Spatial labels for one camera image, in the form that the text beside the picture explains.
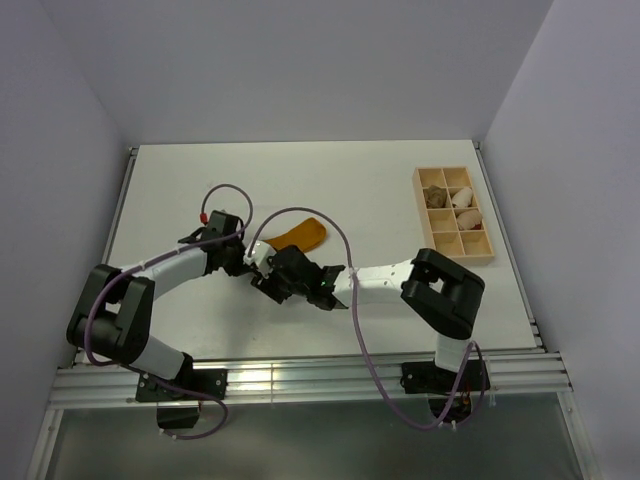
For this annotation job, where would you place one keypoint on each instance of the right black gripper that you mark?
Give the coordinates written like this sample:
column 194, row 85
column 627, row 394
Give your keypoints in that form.
column 270, row 287

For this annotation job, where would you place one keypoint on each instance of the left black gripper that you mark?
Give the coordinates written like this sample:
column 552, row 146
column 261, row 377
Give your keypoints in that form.
column 237, row 269

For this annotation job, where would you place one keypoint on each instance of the mustard striped sock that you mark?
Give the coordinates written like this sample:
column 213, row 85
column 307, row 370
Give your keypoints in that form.
column 306, row 236

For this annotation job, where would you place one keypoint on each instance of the brown sock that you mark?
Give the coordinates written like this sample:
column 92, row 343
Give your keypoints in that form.
column 435, row 197

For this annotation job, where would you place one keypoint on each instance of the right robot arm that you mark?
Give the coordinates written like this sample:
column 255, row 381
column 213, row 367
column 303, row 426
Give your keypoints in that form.
column 443, row 293

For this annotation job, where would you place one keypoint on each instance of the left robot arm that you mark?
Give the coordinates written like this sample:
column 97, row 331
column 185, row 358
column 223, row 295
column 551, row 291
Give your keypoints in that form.
column 112, row 317

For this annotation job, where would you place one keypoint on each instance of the lower rolled cream sock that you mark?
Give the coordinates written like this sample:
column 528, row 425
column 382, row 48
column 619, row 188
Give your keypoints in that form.
column 469, row 220

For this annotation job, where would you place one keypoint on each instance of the rolled cream sock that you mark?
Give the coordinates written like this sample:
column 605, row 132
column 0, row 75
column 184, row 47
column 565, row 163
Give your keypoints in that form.
column 462, row 198
column 469, row 220

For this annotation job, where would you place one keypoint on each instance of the upper rolled cream sock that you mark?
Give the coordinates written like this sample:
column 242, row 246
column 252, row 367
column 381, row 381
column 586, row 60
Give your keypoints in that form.
column 462, row 198

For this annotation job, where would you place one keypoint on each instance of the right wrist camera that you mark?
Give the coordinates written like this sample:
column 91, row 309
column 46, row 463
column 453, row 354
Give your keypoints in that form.
column 257, row 258

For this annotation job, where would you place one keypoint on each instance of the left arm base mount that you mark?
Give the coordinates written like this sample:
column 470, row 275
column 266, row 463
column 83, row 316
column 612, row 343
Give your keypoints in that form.
column 180, row 401

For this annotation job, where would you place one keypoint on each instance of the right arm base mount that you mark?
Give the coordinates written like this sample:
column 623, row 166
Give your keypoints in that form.
column 426, row 378

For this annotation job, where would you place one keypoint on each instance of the aluminium frame rail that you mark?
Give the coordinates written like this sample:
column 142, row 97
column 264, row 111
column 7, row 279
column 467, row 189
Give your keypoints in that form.
column 315, row 379

